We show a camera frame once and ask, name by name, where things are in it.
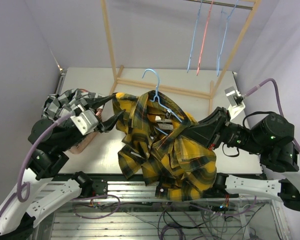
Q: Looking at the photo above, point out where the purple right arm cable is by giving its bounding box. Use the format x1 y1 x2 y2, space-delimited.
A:
242 77 300 173

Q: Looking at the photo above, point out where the pink laundry basket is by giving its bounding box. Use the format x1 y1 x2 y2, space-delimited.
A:
67 88 106 156

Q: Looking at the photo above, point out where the pink wire hanger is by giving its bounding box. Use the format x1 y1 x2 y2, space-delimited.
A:
196 0 214 76

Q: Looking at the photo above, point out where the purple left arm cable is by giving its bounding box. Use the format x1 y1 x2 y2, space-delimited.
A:
16 111 76 203

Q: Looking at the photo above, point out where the aluminium frame base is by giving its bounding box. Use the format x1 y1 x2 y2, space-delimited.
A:
29 174 292 240

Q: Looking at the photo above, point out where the yellow plaid shirt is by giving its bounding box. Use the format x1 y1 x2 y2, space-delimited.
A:
112 90 217 201

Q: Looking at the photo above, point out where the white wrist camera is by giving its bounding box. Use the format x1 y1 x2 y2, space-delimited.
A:
70 110 99 136
224 86 246 120

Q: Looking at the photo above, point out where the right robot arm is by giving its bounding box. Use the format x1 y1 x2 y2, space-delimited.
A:
182 107 300 212

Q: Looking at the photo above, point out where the black white checkered shirt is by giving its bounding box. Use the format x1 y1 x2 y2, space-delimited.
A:
41 88 103 121

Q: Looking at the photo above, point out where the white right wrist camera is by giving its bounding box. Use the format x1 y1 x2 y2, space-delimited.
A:
224 86 246 120

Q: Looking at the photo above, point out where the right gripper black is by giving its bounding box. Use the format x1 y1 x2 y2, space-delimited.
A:
179 106 266 155

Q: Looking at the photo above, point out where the blue wire hanger empty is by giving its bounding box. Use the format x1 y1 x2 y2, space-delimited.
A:
216 0 239 77

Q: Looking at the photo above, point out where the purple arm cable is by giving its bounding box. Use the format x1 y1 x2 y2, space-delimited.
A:
242 77 300 173
16 111 76 203

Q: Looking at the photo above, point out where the wooden clothes rack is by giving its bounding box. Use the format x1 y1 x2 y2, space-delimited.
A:
99 0 262 114

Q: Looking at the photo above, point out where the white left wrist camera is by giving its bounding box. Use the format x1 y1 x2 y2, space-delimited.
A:
70 110 99 136

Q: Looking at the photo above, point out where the blue hanger of checkered shirt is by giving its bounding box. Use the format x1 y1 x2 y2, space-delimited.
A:
186 0 203 73

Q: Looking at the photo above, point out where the metal rack rod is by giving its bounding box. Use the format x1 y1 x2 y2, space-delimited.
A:
184 0 253 11

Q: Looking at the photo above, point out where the blue hanger of yellow shirt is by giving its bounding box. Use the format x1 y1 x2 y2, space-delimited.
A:
142 68 183 136

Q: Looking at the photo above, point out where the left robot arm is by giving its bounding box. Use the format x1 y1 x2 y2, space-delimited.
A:
0 89 123 240

